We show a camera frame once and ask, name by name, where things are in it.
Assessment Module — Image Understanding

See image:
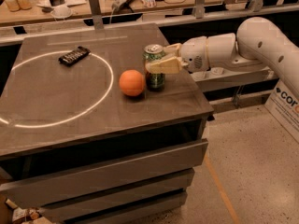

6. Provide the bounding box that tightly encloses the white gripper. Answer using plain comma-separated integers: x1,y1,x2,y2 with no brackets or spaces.
145,36,208,74

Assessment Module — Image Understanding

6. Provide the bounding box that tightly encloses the green soda can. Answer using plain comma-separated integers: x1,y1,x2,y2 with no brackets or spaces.
143,44,165,91

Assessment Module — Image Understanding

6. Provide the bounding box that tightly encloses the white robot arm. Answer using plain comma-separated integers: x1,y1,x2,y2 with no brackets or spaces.
145,17,299,96

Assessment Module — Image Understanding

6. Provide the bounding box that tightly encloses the orange fruit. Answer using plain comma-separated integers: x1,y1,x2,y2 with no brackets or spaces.
119,70,145,97

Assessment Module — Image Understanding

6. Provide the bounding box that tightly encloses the white power strip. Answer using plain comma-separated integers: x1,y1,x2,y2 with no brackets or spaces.
111,0,139,13

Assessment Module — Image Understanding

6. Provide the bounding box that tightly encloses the black candy bar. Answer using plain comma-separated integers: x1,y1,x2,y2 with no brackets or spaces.
58,46,91,66

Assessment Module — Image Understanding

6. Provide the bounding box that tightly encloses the white cardboard box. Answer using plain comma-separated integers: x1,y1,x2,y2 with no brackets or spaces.
265,80,299,143

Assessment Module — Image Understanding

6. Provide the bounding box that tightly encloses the white bowl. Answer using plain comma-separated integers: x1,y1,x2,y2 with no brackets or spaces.
50,6,72,19

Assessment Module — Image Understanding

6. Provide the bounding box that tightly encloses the grey drawer cabinet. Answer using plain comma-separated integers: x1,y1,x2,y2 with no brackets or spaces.
0,24,212,224

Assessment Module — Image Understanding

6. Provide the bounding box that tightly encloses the wooden desk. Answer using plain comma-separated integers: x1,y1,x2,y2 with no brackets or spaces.
0,0,222,26

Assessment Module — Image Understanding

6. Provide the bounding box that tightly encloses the orange liquid jar left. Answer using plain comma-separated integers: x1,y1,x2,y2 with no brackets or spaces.
4,0,21,12

